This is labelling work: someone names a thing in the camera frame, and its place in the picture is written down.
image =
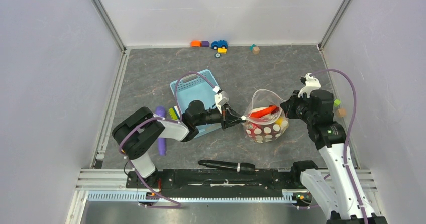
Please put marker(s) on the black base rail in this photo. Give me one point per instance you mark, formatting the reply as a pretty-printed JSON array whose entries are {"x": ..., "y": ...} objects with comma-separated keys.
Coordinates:
[{"x": 214, "y": 183}]

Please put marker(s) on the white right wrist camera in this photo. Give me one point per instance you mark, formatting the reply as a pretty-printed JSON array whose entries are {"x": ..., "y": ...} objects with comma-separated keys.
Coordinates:
[{"x": 310, "y": 83}]

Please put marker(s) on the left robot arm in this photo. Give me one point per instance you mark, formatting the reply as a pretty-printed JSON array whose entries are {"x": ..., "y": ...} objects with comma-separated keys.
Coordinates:
[{"x": 136, "y": 134}]

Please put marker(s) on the tan and teal wooden blocks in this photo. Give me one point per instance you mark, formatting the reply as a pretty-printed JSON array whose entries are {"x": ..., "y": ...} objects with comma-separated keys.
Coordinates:
[{"x": 255, "y": 49}]

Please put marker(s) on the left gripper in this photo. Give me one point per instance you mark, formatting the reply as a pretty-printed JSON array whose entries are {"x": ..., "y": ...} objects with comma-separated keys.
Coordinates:
[{"x": 230, "y": 121}]

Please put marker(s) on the green white brick block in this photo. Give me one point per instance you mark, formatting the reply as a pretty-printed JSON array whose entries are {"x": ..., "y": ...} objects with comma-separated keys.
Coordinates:
[{"x": 174, "y": 113}]

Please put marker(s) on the clear polka dot zip bag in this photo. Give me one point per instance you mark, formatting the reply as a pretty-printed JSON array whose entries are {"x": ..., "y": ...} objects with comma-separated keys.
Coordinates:
[{"x": 264, "y": 98}]

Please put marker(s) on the yellow brick block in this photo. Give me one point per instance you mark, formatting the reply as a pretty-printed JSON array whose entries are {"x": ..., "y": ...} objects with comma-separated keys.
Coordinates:
[{"x": 222, "y": 50}]

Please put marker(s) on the blue toy car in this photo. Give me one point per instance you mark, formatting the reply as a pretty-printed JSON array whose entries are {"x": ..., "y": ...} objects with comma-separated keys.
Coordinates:
[{"x": 219, "y": 44}]

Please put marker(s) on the tan wooden cube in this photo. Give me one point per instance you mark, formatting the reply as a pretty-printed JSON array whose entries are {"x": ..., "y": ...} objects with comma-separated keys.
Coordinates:
[{"x": 341, "y": 112}]

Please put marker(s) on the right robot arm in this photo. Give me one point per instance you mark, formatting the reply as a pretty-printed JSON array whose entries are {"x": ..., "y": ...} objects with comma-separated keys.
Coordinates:
[{"x": 344, "y": 201}]

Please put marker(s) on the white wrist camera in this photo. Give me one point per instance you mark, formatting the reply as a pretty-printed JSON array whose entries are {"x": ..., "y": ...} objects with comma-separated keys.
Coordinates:
[
  {"x": 221, "y": 98},
  {"x": 310, "y": 83}
]

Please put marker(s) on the light blue plastic basket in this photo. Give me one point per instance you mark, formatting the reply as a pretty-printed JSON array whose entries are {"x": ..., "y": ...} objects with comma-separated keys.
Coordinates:
[{"x": 193, "y": 87}]

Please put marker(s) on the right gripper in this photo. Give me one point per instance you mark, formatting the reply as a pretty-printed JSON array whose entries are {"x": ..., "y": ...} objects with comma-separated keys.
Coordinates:
[{"x": 288, "y": 106}]

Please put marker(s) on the orange arch block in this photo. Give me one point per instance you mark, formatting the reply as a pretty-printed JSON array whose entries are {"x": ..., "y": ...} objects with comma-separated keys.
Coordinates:
[{"x": 195, "y": 44}]

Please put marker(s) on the green wooden cube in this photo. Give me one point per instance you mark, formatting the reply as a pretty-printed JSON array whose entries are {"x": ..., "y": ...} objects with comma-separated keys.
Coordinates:
[{"x": 336, "y": 103}]

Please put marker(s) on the orange toy carrot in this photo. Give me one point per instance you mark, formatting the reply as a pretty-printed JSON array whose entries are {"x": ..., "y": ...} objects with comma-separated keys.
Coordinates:
[{"x": 263, "y": 111}]

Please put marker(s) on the purple cube block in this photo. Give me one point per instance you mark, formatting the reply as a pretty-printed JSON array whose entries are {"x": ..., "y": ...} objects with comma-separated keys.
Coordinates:
[{"x": 205, "y": 43}]

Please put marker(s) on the dark red toy beet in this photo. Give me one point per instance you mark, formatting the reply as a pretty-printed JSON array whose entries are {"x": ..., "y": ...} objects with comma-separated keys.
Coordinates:
[{"x": 264, "y": 133}]

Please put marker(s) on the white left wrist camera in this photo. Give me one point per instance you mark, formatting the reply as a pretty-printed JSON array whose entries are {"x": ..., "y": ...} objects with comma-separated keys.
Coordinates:
[{"x": 221, "y": 98}]

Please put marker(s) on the black marker pen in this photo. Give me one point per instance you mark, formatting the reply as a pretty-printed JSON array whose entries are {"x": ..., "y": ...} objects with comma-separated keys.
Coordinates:
[{"x": 239, "y": 167}]

